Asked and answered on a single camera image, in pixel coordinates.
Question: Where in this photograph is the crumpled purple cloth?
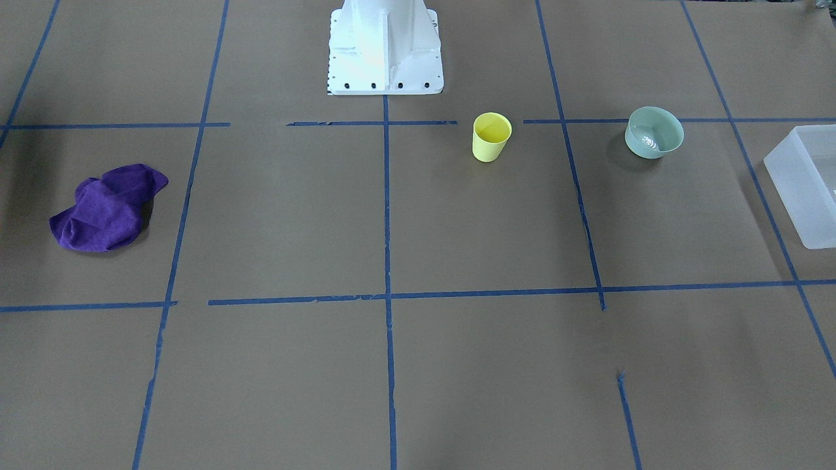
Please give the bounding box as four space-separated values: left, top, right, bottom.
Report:
50 164 169 253

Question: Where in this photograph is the light green bowl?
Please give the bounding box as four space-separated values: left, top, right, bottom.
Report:
624 106 684 159

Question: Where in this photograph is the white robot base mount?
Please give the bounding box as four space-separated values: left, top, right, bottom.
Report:
327 1 445 96

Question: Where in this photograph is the yellow plastic cup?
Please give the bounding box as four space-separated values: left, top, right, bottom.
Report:
472 111 513 163

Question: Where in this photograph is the translucent plastic box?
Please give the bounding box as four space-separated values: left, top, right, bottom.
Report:
764 124 835 249

